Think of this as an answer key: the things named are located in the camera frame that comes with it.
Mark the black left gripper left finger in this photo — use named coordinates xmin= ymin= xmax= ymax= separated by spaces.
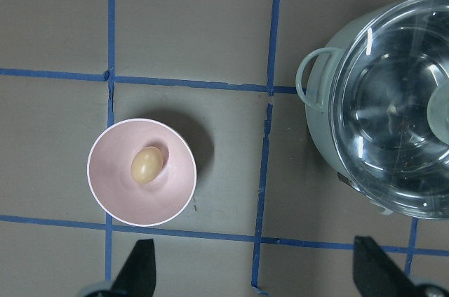
xmin=111 ymin=239 xmax=156 ymax=297

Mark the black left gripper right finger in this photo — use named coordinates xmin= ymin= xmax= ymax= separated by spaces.
xmin=352 ymin=236 xmax=417 ymax=296

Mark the brown egg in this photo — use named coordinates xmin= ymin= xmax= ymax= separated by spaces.
xmin=130 ymin=146 xmax=163 ymax=185

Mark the pale green pot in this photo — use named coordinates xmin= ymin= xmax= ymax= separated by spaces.
xmin=295 ymin=5 xmax=449 ymax=216

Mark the pink bowl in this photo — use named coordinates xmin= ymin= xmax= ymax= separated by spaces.
xmin=86 ymin=119 xmax=197 ymax=227

